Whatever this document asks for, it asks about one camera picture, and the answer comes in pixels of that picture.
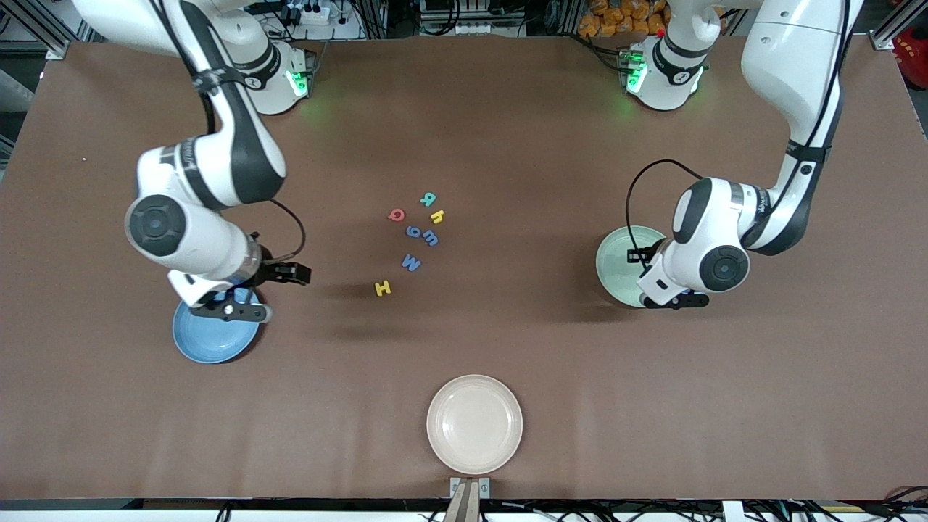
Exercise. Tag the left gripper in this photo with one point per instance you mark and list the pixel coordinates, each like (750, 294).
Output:
(642, 256)

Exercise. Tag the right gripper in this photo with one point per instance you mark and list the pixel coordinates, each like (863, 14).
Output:
(273, 270)

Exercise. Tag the blue foam uppercase M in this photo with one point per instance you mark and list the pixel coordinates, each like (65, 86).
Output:
(411, 263)

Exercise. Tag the blue foam lowercase m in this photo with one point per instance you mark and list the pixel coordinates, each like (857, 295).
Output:
(430, 238)

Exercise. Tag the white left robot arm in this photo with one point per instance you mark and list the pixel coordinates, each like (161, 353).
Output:
(797, 65)

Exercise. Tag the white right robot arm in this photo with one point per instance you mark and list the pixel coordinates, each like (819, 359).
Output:
(239, 145)

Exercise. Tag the green plate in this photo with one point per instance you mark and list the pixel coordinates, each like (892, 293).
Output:
(616, 268)

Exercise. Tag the blue plate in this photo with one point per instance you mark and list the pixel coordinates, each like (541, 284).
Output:
(210, 341)

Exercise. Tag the beige plate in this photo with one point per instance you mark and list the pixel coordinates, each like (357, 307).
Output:
(475, 425)

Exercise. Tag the red foam letter Q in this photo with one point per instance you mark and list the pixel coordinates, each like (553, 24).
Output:
(396, 215)

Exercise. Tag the blue foam letter g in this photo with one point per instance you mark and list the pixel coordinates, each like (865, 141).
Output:
(413, 232)

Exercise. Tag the teal foam letter R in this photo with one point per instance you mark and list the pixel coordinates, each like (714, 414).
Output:
(428, 199)

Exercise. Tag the orange packets pile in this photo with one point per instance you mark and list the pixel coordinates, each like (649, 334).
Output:
(609, 18)

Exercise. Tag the white power strip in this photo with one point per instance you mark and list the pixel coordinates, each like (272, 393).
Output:
(308, 13)

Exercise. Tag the red object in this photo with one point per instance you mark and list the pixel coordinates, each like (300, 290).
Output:
(912, 51)

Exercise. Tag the aluminium frame profile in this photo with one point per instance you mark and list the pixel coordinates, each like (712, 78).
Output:
(51, 36)
(895, 25)

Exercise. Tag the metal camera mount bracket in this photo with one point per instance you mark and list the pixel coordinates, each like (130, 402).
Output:
(469, 493)

